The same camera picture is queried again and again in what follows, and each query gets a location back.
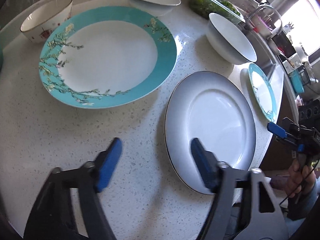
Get small teal floral plate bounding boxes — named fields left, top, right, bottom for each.
left=248, top=63, right=277, bottom=122

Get white gold-rimmed plate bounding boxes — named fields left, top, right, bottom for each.
left=164, top=71, right=256, bottom=195

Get teal box on windowsill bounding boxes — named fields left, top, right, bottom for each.
left=289, top=70, right=304, bottom=94

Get person's right hand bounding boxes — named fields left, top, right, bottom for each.
left=285, top=159, right=316, bottom=198

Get stainless steel sink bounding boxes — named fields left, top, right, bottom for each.
left=239, top=23, right=277, bottom=80

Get clear container of greens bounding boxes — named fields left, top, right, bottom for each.
left=188, top=0, right=245, bottom=24

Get white bowl red flowers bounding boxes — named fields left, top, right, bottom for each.
left=20, top=0, right=73, bottom=43

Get chrome kitchen faucet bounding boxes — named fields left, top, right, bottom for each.
left=245, top=4, right=283, bottom=38

